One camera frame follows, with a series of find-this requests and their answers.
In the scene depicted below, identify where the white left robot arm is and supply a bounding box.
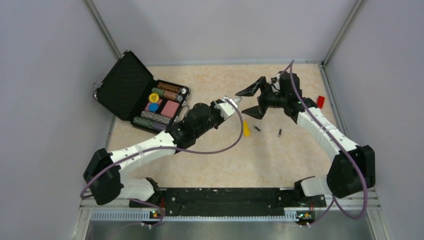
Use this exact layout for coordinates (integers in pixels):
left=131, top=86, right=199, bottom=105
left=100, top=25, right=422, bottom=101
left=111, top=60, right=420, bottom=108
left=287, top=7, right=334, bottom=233
left=80, top=96, right=242, bottom=207

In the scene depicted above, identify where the pink card deck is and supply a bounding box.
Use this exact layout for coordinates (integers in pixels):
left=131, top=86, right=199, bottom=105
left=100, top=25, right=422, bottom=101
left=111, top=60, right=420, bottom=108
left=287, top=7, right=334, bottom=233
left=160, top=100, right=180, bottom=119

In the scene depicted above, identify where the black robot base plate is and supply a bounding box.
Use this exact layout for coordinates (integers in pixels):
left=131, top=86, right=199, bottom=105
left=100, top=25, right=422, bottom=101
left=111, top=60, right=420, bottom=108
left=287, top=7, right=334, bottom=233
left=148, top=187, right=327, bottom=217

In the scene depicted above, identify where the yellow toy block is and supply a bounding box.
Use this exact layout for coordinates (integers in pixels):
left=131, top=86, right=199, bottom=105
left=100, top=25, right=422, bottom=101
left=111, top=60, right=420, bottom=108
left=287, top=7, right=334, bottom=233
left=243, top=120, right=251, bottom=137

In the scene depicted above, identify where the yellow poker chip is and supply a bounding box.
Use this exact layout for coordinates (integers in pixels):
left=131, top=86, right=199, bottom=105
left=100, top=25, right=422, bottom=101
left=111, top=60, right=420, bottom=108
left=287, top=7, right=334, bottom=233
left=148, top=93, right=161, bottom=103

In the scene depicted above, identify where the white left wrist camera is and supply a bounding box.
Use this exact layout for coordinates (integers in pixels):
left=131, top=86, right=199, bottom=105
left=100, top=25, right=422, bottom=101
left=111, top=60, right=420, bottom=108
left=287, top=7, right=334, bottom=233
left=214, top=97, right=238, bottom=120

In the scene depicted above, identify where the black poker chip case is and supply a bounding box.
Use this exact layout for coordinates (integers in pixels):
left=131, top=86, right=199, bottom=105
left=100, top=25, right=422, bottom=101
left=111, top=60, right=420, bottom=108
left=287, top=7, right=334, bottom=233
left=93, top=50, right=191, bottom=134

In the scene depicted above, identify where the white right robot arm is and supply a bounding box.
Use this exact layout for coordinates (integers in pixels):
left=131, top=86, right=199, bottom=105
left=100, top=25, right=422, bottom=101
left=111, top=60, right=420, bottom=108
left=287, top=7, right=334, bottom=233
left=236, top=72, right=376, bottom=206

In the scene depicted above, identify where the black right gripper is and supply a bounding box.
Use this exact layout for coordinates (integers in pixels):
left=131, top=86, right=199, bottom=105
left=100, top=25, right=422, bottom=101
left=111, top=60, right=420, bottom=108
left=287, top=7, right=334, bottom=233
left=236, top=77, right=288, bottom=120

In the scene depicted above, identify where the red toy brick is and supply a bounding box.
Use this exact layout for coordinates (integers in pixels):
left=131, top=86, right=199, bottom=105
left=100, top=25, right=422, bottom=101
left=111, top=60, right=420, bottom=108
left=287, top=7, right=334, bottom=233
left=316, top=95, right=326, bottom=109

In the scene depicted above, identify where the blue poker chip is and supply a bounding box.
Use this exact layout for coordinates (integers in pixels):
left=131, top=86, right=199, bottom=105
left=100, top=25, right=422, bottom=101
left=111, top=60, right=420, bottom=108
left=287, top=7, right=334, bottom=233
left=148, top=103, right=159, bottom=113

